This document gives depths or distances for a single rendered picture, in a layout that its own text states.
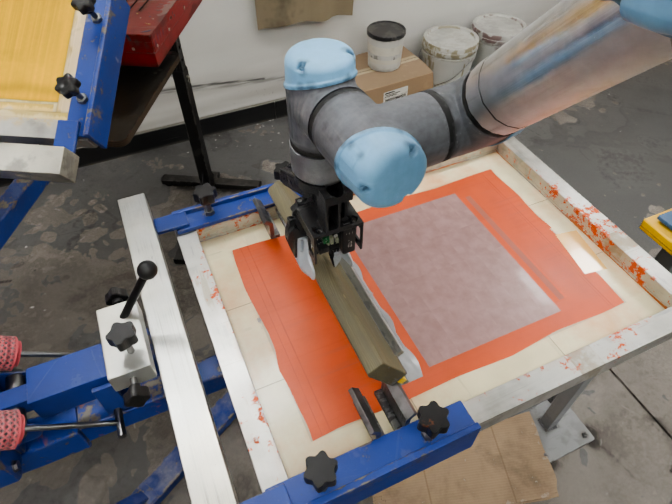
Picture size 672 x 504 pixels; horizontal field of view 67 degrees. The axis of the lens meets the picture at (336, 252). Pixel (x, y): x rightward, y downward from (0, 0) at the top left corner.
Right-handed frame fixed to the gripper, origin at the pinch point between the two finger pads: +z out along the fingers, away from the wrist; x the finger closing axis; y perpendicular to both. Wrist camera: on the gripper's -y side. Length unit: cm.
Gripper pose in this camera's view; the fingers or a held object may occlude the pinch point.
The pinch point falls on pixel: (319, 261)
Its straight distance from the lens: 79.5
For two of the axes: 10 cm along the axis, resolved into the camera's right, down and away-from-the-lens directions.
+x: 9.1, -3.1, 2.7
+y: 4.1, 6.8, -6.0
